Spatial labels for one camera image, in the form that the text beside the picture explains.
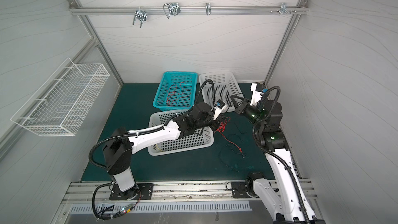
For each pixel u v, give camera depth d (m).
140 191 0.73
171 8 0.77
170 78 1.18
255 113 0.57
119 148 0.44
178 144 0.82
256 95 0.58
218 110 0.67
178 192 0.75
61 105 0.69
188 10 0.77
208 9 0.78
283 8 0.76
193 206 0.70
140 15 0.79
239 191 0.73
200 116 0.60
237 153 0.87
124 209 0.68
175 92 1.15
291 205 0.39
